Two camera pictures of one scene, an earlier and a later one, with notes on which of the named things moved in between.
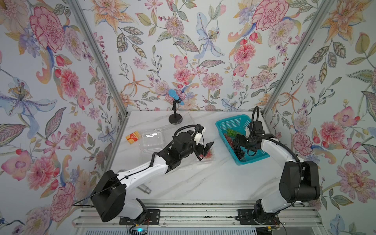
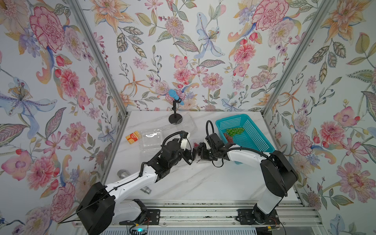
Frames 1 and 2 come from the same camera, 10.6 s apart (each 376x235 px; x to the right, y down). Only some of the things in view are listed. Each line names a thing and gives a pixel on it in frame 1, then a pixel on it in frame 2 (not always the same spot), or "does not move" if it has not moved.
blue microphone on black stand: [175, 119] does not move
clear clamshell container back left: [152, 141] does not move
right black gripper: [241, 142] -> [203, 155]
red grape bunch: [230, 141] does not move
